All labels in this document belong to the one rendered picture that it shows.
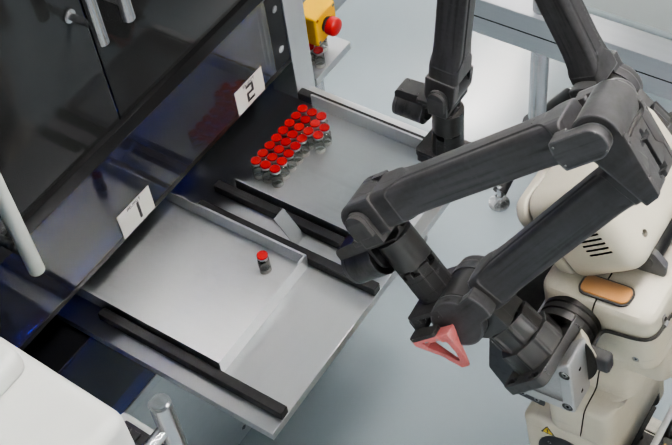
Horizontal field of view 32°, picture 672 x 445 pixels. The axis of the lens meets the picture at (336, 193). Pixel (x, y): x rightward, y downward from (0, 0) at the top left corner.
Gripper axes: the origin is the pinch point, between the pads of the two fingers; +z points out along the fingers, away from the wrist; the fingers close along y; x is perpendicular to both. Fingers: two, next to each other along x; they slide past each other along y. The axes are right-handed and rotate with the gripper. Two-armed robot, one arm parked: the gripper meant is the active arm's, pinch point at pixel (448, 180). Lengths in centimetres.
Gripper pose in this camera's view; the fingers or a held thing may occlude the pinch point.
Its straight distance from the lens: 218.0
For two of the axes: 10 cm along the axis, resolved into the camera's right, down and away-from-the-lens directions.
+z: 0.8, 6.4, 7.6
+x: -5.5, 6.7, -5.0
